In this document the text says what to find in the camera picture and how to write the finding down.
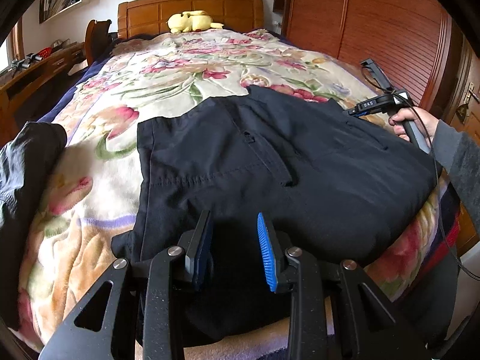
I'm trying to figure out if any black trench coat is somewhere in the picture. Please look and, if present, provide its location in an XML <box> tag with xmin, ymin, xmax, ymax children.
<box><xmin>112</xmin><ymin>86</ymin><xmax>436</xmax><ymax>346</ymax></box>

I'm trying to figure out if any grey sleeved right forearm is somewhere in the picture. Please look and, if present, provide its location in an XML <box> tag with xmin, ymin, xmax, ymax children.
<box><xmin>433</xmin><ymin>120</ymin><xmax>480</xmax><ymax>233</ymax></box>

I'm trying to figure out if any person's right hand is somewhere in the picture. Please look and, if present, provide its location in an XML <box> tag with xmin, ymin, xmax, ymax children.
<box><xmin>388</xmin><ymin>106</ymin><xmax>439</xmax><ymax>146</ymax></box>

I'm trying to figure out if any wooden louvered wardrobe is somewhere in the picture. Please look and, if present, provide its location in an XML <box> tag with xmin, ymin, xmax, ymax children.
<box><xmin>281</xmin><ymin>0</ymin><xmax>464</xmax><ymax>119</ymax></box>

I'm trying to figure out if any floral bed blanket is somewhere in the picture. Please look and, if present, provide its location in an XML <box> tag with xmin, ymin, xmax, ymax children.
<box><xmin>14</xmin><ymin>28</ymin><xmax>457</xmax><ymax>360</ymax></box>

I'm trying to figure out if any wooden headboard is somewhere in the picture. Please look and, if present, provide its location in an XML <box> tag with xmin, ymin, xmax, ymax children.
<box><xmin>117</xmin><ymin>0</ymin><xmax>266</xmax><ymax>40</ymax></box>

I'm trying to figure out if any dark folded garment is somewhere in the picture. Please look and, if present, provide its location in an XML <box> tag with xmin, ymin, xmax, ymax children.
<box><xmin>1</xmin><ymin>122</ymin><xmax>67</xmax><ymax>330</ymax></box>

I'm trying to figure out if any yellow plush toy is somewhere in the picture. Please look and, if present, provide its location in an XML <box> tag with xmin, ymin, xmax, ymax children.
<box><xmin>167</xmin><ymin>10</ymin><xmax>224</xmax><ymax>33</ymax></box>

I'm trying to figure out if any wooden desk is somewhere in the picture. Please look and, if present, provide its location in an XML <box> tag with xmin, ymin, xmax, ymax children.
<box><xmin>1</xmin><ymin>42</ymin><xmax>86</xmax><ymax>146</ymax></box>

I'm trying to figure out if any red basket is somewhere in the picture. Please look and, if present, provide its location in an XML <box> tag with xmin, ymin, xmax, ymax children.
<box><xmin>37</xmin><ymin>47</ymin><xmax>52</xmax><ymax>59</ymax></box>

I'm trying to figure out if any wooden chair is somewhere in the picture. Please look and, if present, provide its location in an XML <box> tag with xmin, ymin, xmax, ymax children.
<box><xmin>85</xmin><ymin>19</ymin><xmax>112</xmax><ymax>66</ymax></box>

